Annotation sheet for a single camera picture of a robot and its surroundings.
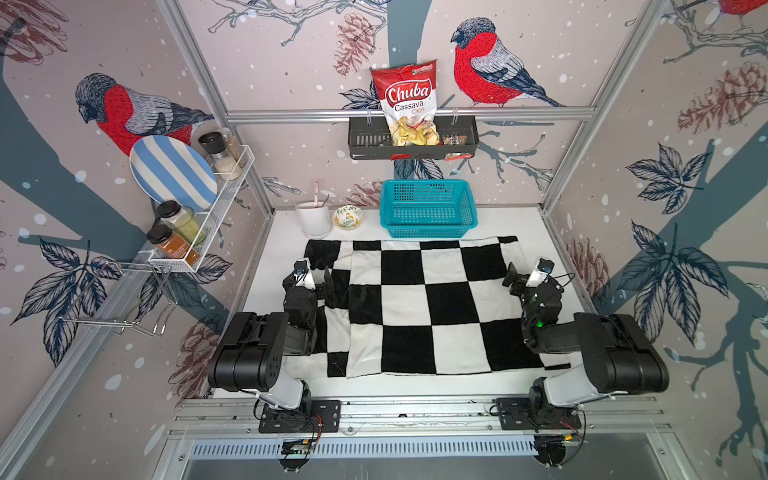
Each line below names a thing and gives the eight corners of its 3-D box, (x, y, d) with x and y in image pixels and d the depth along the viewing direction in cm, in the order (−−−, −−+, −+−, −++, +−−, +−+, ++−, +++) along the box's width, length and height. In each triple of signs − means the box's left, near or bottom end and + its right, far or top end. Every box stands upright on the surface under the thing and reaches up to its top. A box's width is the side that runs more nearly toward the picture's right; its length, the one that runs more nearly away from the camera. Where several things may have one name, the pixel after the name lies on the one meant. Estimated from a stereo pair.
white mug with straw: (300, 238, 113) (292, 218, 104) (307, 208, 123) (301, 188, 114) (330, 238, 113) (324, 218, 104) (335, 208, 123) (330, 188, 114)
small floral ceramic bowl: (332, 230, 114) (330, 224, 112) (335, 211, 121) (334, 205, 118) (362, 230, 114) (361, 224, 112) (364, 211, 121) (363, 205, 118)
